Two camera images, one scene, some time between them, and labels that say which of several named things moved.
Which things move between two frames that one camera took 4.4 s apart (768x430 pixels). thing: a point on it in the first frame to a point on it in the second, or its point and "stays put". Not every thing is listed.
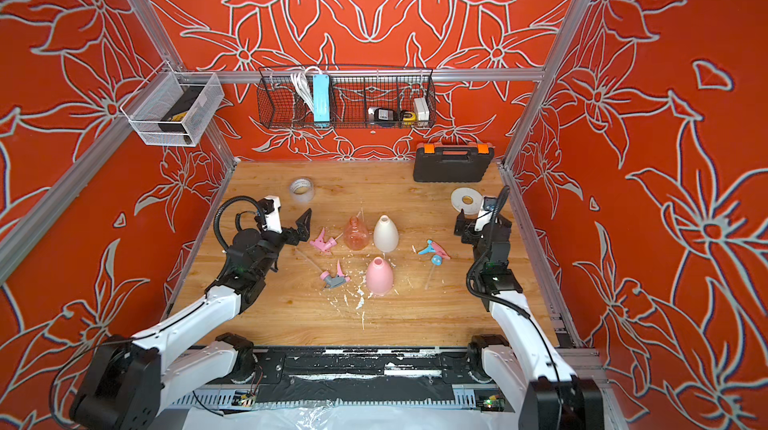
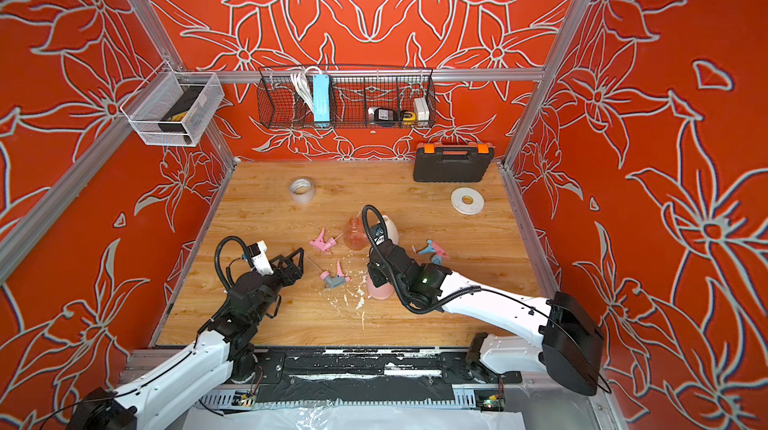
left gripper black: [302, 233] to [294, 274]
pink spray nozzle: [325, 245] stays put
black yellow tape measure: [408, 117] stays put
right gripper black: [467, 238] to [373, 270]
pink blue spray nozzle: [439, 252] stays put
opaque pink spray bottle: [379, 277] stays put
